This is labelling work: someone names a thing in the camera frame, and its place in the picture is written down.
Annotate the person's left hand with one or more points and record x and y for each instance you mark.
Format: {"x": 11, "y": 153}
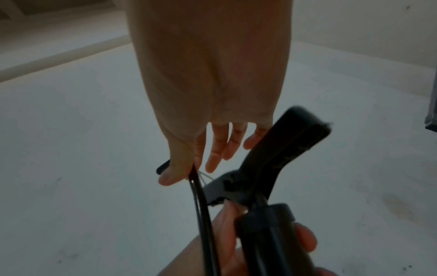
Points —
{"x": 222, "y": 242}

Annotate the black tripod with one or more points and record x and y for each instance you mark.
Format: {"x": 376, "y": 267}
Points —
{"x": 269, "y": 237}

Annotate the person's right hand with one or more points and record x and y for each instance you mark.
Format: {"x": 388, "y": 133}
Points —
{"x": 211, "y": 67}

